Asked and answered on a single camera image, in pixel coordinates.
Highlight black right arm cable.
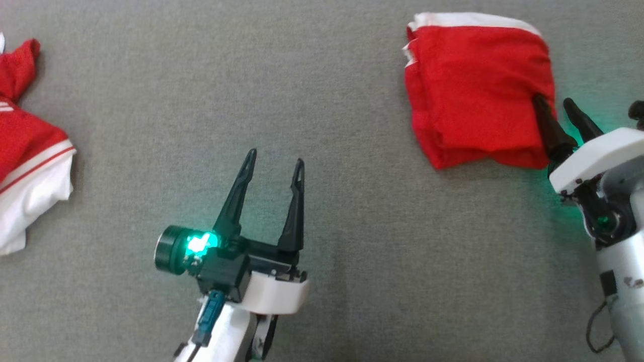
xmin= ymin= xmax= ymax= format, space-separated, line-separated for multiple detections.
xmin=585 ymin=301 xmax=617 ymax=353

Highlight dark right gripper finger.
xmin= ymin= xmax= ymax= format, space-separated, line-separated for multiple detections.
xmin=562 ymin=98 xmax=604 ymax=143
xmin=532 ymin=93 xmax=578 ymax=161

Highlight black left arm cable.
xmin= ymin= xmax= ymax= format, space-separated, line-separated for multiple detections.
xmin=174 ymin=290 xmax=225 ymax=362

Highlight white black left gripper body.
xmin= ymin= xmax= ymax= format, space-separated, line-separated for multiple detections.
xmin=229 ymin=236 xmax=309 ymax=316

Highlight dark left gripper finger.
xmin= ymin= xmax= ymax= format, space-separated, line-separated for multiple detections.
xmin=213 ymin=148 xmax=258 ymax=242
xmin=277 ymin=158 xmax=306 ymax=252

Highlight red and white shirt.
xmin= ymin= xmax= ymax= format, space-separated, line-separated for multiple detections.
xmin=0 ymin=33 xmax=77 ymax=256

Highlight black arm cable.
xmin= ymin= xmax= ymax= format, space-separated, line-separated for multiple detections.
xmin=174 ymin=290 xmax=225 ymax=362
xmin=585 ymin=301 xmax=617 ymax=353

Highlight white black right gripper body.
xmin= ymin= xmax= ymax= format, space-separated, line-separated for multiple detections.
xmin=548 ymin=127 xmax=644 ymax=194

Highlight red shorts with white stripes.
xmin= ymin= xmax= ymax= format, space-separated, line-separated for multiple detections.
xmin=402 ymin=12 xmax=556 ymax=170

